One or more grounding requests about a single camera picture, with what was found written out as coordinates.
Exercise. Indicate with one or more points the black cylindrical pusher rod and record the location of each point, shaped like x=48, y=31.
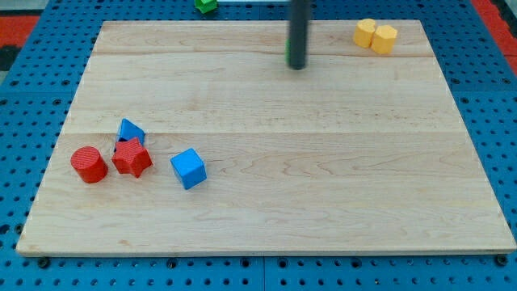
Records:
x=298, y=33

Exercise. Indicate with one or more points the green circle block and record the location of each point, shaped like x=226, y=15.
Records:
x=287, y=51

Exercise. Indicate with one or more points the red star block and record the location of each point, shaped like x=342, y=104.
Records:
x=131, y=157

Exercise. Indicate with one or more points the blue cube block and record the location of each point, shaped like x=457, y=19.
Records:
x=189, y=168

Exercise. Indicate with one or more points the blue triangle block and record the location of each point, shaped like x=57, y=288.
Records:
x=128, y=130

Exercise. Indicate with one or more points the red cylinder block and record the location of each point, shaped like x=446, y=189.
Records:
x=89, y=164

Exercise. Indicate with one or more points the yellow heart block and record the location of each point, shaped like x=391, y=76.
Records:
x=364, y=31

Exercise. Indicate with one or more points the green star block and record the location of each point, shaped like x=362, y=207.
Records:
x=205, y=6

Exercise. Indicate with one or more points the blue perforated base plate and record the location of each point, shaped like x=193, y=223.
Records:
x=38, y=90

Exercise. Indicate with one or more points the wooden board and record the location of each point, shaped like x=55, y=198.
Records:
x=356, y=154

